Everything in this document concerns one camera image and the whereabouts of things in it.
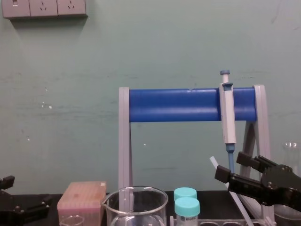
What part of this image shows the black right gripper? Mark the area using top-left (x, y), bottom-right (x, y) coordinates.
top-left (214, 152), bottom-right (301, 210)

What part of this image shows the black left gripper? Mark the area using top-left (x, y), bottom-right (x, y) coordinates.
top-left (0, 175), bottom-right (53, 226)

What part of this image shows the glass flask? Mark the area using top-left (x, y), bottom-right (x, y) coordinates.
top-left (274, 141), bottom-right (301, 226)

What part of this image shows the pink pipette tip box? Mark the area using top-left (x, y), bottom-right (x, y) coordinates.
top-left (57, 180), bottom-right (108, 226)

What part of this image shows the clear plastic tube rack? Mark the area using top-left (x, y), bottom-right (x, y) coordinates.
top-left (169, 216), bottom-right (271, 226)

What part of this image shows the white and blue pipette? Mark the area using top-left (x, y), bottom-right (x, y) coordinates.
top-left (220, 70), bottom-right (237, 174)

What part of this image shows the vial with teal cap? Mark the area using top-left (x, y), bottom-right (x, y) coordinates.
top-left (174, 187), bottom-right (198, 201)
top-left (174, 197), bottom-right (201, 226)

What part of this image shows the grey stand with blue bar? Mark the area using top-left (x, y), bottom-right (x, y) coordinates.
top-left (118, 84), bottom-right (276, 226)

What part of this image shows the large glass beaker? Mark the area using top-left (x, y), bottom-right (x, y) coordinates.
top-left (101, 186), bottom-right (169, 226)

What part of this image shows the grey wall socket panel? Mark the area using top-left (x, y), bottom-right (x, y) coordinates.
top-left (1, 0), bottom-right (89, 19)

